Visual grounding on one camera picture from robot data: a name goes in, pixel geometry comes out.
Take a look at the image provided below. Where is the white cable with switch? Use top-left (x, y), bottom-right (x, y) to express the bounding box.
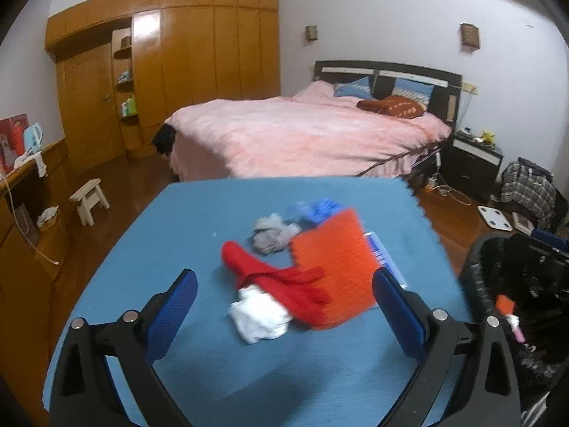
top-left (433, 151), bottom-right (473, 207)

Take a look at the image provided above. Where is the scale with dark red centre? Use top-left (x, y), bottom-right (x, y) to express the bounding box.
top-left (511, 211), bottom-right (534, 234)

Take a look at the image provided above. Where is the wooden side cabinet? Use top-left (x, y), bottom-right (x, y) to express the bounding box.
top-left (0, 137), bottom-right (74, 285)

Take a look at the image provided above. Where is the wooden wardrobe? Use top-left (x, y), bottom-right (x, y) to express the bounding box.
top-left (44, 0), bottom-right (282, 174)

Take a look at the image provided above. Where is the white card booklet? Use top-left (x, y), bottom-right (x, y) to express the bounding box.
top-left (363, 230), bottom-right (409, 288)

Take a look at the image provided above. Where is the dark backpack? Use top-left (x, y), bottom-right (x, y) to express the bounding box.
top-left (518, 157), bottom-right (554, 183)

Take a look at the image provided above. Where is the pink blanket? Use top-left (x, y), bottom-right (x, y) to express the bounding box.
top-left (164, 81), bottom-right (453, 179)

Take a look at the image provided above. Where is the plaid cloth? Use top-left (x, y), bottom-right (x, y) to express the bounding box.
top-left (500, 160), bottom-right (556, 223)

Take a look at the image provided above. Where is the dark wooden bed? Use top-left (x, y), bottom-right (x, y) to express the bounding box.
top-left (151, 60), bottom-right (463, 188)

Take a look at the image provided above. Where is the blue table cover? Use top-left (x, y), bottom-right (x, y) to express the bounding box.
top-left (42, 177), bottom-right (474, 427)

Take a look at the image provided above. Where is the black cloth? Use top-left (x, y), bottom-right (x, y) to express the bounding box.
top-left (151, 125), bottom-right (179, 158)

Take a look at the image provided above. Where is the crumpled white cloth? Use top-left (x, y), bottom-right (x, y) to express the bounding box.
top-left (36, 206), bottom-right (60, 227)

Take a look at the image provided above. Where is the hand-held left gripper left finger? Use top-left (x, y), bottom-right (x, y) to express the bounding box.
top-left (49, 268), bottom-right (198, 427)

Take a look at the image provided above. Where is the red knit glove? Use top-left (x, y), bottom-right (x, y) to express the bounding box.
top-left (221, 240), bottom-right (332, 325)

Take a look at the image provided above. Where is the grey sock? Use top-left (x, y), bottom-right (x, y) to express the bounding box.
top-left (252, 213), bottom-right (301, 256)

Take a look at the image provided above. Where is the black and white nightstand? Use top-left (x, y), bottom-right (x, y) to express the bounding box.
top-left (442, 130), bottom-right (504, 203)

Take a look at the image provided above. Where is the blue plastic bag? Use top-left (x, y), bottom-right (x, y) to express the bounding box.
top-left (287, 197), bottom-right (345, 225)

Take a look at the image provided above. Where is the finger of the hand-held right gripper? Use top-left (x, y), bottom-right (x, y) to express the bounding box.
top-left (531, 228), bottom-right (569, 246)
top-left (509, 233), bottom-right (569, 276)

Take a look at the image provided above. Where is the thin white cable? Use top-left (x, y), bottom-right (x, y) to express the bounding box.
top-left (0, 171), bottom-right (60, 268)

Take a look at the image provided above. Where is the white sock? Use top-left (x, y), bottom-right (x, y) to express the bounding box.
top-left (229, 287), bottom-right (294, 344)

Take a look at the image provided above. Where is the brown dotted pillow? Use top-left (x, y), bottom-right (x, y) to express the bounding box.
top-left (357, 95), bottom-right (425, 120)

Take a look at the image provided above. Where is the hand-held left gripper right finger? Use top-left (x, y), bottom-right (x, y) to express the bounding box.
top-left (372, 267), bottom-right (521, 427)

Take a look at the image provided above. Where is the white bathroom scale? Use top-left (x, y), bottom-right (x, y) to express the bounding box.
top-left (478, 205), bottom-right (514, 231)

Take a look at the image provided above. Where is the orange mesh mat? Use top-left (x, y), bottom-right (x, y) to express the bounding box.
top-left (290, 207), bottom-right (383, 331)

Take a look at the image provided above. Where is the trash bin with black bag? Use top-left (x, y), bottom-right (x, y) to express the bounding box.
top-left (458, 231), bottom-right (569, 427)

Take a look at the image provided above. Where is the small wooden stool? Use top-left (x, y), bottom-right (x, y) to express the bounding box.
top-left (69, 178), bottom-right (111, 227)

